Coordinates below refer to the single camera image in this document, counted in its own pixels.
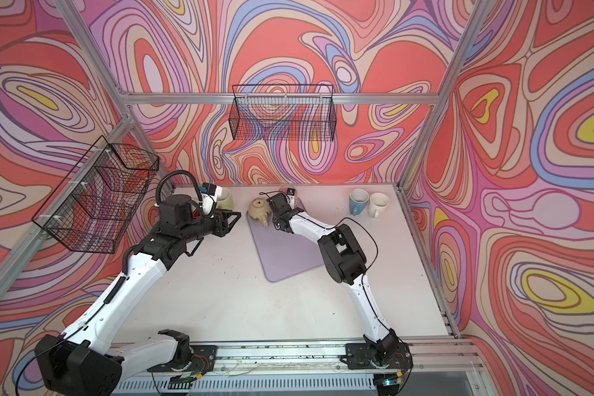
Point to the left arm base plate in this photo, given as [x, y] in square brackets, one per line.
[201, 361]

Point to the blue floral mug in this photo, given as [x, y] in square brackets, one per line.
[358, 200]

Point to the white mug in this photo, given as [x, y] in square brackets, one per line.
[377, 205]

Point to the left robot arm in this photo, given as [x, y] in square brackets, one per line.
[80, 360]

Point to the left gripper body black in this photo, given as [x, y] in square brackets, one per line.
[216, 225]

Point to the black wire basket back wall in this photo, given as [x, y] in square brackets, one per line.
[283, 112]

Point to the lavender tray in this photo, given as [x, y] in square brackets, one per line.
[283, 255]

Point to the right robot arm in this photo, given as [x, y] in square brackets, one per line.
[346, 263]

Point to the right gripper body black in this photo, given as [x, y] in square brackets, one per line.
[275, 219]

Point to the black wire basket wall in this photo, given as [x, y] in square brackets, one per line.
[283, 112]
[92, 207]

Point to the pink patterned mug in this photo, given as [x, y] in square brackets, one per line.
[282, 190]

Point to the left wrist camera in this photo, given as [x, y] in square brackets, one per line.
[210, 194]

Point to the black wire basket left wall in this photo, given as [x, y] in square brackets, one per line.
[92, 207]

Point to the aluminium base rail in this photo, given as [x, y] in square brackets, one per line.
[309, 368]

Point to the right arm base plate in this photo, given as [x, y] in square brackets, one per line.
[360, 356]

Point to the light green mug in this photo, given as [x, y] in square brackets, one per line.
[225, 200]

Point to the beige ceramic teapot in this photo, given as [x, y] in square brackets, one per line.
[259, 210]

